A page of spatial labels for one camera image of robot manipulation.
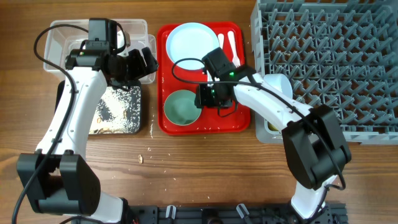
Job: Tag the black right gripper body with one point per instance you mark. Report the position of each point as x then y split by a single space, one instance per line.
209 96

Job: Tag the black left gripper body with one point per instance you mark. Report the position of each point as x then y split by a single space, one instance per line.
132 67

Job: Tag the green bowl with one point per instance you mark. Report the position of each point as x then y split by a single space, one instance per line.
180 108

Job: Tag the white plastic fork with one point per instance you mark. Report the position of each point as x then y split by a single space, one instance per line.
232 42

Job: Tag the rice and food scraps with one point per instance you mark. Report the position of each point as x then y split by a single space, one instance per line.
118 109

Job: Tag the white plastic spoon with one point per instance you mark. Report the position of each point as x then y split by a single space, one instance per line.
220 40

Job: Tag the light blue plate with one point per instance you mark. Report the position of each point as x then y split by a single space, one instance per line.
190 40

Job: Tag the yellow plastic cup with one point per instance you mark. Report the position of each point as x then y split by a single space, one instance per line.
272 127

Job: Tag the light blue bowl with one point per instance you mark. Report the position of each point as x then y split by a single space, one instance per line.
280 82

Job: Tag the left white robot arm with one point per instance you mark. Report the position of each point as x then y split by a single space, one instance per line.
56 178

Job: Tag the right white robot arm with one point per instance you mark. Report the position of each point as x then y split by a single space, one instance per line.
315 147

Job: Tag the clear plastic waste bin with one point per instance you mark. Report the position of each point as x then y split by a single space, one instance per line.
61 41

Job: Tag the black food waste tray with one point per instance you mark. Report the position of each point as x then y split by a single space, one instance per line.
136 109

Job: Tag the grey dishwasher rack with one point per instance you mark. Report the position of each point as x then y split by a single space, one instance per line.
337 53

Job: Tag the nut crumb on table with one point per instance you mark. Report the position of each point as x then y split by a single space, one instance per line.
140 158

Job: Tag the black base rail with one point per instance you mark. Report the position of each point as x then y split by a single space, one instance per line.
241 214

